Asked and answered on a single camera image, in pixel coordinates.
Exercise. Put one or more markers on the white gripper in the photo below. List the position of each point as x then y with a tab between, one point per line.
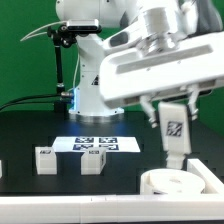
198	64

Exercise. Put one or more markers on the white round stool seat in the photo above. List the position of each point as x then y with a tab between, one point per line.
170	181

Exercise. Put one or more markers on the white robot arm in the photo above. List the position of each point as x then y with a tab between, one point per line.
150	49

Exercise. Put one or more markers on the white fiducial marker sheet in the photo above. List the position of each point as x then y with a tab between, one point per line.
81	143

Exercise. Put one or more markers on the white L-shaped fence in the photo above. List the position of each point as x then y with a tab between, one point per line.
119	209

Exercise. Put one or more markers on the white block at left edge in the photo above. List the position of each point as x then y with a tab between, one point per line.
1	169

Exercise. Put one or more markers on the black camera on stand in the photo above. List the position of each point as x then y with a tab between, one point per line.
84	26

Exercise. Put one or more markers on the black camera stand pole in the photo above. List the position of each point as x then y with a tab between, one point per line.
61	38

